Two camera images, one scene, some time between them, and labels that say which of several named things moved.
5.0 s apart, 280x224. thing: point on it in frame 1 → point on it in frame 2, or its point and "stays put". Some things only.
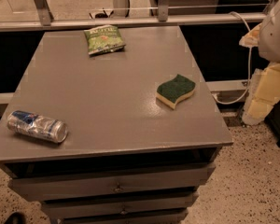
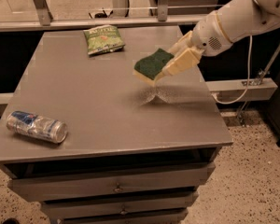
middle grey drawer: (70, 210) stays put
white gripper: (275, 35) → (209, 35)
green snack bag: (104, 39) stays put
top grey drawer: (43, 189) stays put
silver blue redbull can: (37, 126) stays put
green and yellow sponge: (175, 90) → (149, 66)
